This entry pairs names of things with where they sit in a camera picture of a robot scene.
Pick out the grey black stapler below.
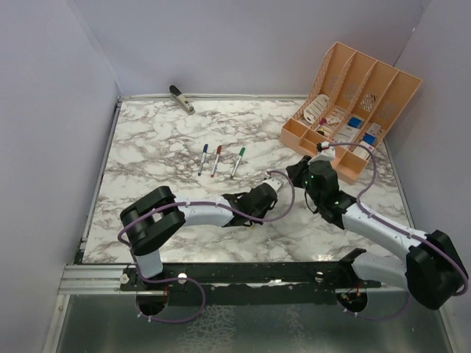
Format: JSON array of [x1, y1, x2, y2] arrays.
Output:
[[169, 85, 195, 115]]

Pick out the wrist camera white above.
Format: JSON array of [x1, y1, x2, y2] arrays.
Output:
[[263, 171, 284, 193], [308, 141, 336, 164]]

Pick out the black mounting rail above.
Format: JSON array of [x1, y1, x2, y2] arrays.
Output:
[[120, 249, 380, 306]]

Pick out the white card packet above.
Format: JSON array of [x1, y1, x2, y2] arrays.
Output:
[[333, 125, 359, 143]]

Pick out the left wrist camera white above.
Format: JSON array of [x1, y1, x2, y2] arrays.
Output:
[[263, 171, 284, 193]]

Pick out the peach desk file organizer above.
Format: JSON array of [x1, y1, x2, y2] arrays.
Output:
[[280, 42, 422, 184]]

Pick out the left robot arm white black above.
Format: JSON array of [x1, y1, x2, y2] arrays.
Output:
[[120, 179, 283, 290]]

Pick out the blue eraser box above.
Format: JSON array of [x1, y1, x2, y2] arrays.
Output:
[[348, 116, 364, 129], [362, 133, 376, 146]]

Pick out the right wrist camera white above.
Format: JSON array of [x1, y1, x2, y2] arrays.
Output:
[[308, 141, 336, 164]]

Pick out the red marker pen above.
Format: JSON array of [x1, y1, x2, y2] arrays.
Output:
[[210, 153, 220, 178]]

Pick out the white oval tag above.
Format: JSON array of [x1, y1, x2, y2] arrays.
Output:
[[303, 94, 330, 124]]

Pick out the white red box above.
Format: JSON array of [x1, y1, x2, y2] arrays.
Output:
[[366, 123, 382, 137]]

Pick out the blue marker pen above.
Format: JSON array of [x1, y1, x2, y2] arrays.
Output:
[[197, 150, 208, 176]]

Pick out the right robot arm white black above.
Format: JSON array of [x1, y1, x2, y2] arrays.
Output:
[[286, 156, 469, 310]]

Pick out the green marker pen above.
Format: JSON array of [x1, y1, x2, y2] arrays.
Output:
[[230, 153, 243, 179]]

